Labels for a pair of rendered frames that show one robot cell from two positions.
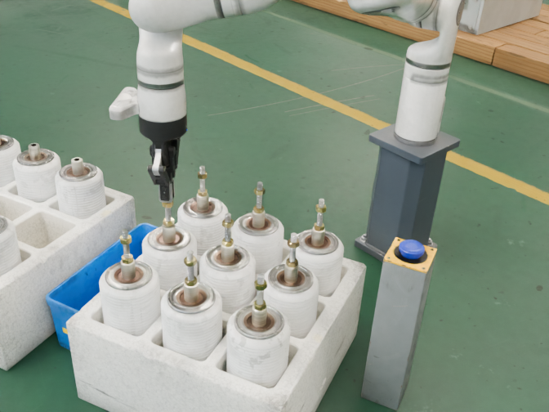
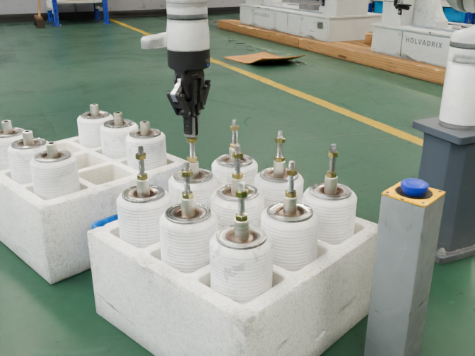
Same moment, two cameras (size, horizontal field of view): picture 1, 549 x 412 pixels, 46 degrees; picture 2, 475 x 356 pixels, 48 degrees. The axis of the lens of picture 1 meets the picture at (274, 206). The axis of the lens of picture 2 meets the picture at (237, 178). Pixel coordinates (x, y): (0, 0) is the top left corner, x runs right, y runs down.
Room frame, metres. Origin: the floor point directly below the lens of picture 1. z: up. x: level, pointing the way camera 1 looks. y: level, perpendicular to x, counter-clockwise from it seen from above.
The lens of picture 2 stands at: (0.07, -0.22, 0.63)
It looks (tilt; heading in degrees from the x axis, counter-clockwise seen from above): 22 degrees down; 20
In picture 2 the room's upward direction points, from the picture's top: straight up
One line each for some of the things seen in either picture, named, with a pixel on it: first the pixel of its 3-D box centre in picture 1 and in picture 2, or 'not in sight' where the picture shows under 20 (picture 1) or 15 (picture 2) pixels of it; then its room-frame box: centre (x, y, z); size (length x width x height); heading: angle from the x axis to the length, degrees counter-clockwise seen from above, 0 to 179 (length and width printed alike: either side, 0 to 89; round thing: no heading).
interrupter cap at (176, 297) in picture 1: (191, 297); (188, 213); (0.79, 0.12, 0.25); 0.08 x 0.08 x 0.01
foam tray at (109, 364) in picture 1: (226, 329); (237, 270); (0.90, 0.07, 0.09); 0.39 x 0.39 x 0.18; 67
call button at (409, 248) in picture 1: (411, 251); (413, 188); (0.85, -0.22, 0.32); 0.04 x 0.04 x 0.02
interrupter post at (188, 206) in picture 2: (191, 291); (188, 206); (0.79, 0.12, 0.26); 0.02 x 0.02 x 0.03
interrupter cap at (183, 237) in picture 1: (169, 239); (193, 176); (0.94, 0.18, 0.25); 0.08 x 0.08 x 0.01
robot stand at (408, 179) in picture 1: (404, 194); (449, 187); (1.31, -0.30, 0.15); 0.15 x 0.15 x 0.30; 44
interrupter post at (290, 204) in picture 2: (291, 272); (290, 205); (0.85, -0.03, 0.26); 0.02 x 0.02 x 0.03
